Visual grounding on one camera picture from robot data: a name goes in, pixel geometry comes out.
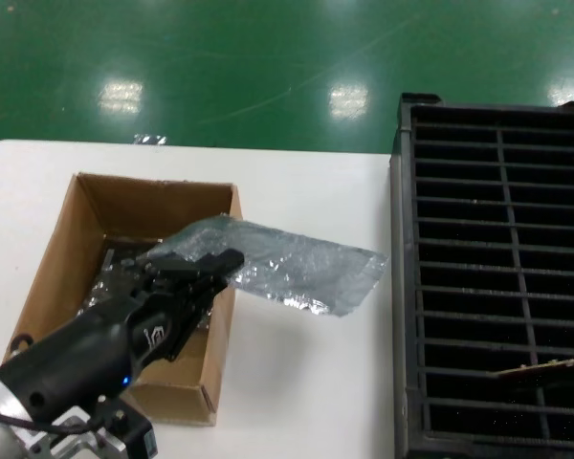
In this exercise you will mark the brown cardboard box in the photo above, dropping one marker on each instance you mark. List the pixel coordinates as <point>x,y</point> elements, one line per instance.
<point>139,201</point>

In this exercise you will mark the silver left wrist mount bracket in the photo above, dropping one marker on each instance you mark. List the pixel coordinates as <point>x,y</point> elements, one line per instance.
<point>76,440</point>

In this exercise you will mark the graphics card with metal bracket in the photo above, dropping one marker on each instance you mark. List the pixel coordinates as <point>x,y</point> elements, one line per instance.
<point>550,368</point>

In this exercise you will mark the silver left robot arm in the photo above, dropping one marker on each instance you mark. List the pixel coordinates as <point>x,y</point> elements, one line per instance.
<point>0,421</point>

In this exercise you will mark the crumpled foil scrap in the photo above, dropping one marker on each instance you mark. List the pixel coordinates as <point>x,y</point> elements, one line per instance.
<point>149,139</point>

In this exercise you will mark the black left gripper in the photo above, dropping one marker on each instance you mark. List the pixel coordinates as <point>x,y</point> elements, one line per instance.
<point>86,349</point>

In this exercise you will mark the bagged graphics cards pile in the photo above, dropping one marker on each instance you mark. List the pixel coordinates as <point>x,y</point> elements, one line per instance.
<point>110,287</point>

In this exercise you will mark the black slotted container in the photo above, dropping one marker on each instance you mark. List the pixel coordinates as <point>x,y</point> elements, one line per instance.
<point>404,239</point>

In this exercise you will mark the silver antistatic bag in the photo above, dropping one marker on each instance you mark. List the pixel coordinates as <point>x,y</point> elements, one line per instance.
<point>306,272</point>

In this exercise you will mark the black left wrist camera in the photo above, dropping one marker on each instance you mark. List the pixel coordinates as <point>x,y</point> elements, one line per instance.
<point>134,430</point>

